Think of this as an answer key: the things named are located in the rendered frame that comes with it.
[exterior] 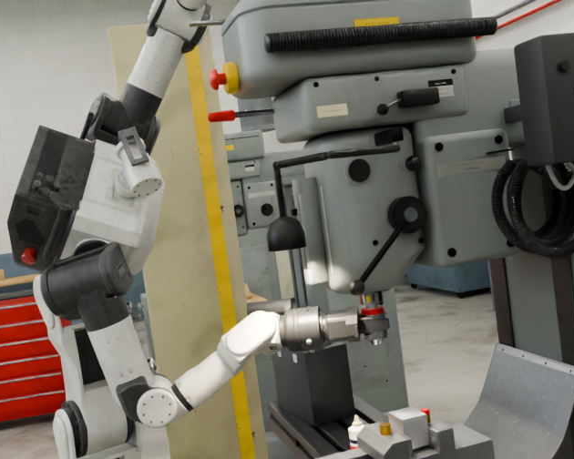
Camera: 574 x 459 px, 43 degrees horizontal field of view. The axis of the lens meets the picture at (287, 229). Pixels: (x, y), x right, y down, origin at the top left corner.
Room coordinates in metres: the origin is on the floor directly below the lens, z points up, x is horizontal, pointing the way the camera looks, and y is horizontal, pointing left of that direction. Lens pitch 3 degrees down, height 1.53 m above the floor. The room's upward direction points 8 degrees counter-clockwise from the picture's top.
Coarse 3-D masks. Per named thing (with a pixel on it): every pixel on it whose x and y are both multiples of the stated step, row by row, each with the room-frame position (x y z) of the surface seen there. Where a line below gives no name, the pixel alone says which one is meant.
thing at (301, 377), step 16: (288, 352) 1.87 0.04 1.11; (304, 352) 1.79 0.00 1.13; (320, 352) 1.80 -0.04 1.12; (336, 352) 1.82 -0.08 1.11; (288, 368) 1.89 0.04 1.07; (304, 368) 1.79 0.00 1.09; (320, 368) 1.80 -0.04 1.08; (336, 368) 1.82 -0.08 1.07; (288, 384) 1.90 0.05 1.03; (304, 384) 1.80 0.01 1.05; (320, 384) 1.79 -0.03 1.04; (336, 384) 1.81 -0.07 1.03; (288, 400) 1.91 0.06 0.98; (304, 400) 1.81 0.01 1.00; (320, 400) 1.79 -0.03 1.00; (336, 400) 1.81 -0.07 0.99; (352, 400) 1.83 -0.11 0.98; (304, 416) 1.83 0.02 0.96; (320, 416) 1.79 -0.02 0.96; (336, 416) 1.81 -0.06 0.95
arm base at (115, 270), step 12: (84, 252) 1.48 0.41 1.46; (96, 252) 1.47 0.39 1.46; (108, 252) 1.42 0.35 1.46; (120, 252) 1.48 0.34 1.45; (60, 264) 1.48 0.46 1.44; (108, 264) 1.40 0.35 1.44; (120, 264) 1.46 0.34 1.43; (108, 276) 1.39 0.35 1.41; (120, 276) 1.43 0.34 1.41; (108, 288) 1.40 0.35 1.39; (120, 288) 1.41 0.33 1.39; (48, 300) 1.40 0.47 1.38; (60, 312) 1.42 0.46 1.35
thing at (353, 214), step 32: (384, 128) 1.42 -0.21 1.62; (352, 160) 1.38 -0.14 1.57; (384, 160) 1.40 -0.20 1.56; (320, 192) 1.43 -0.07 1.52; (352, 192) 1.38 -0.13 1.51; (384, 192) 1.40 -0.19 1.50; (416, 192) 1.42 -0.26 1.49; (352, 224) 1.38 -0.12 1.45; (384, 224) 1.40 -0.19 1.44; (352, 256) 1.39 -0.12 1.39; (384, 256) 1.40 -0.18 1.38; (416, 256) 1.43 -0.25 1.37; (384, 288) 1.43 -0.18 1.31
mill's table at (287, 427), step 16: (272, 416) 2.05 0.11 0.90; (288, 416) 1.90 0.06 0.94; (352, 416) 1.82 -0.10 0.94; (368, 416) 1.81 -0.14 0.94; (384, 416) 1.79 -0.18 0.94; (288, 432) 1.90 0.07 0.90; (304, 432) 1.76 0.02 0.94; (320, 432) 1.80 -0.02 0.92; (336, 432) 1.72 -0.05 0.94; (288, 448) 1.88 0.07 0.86; (304, 448) 1.75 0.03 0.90; (320, 448) 1.63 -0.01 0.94; (336, 448) 1.68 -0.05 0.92
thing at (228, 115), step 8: (216, 112) 1.51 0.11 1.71; (224, 112) 1.52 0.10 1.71; (232, 112) 1.52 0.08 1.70; (240, 112) 1.53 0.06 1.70; (248, 112) 1.53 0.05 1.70; (256, 112) 1.54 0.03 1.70; (264, 112) 1.54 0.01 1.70; (272, 112) 1.55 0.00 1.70; (216, 120) 1.51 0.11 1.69; (224, 120) 1.52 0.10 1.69; (232, 120) 1.53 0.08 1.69
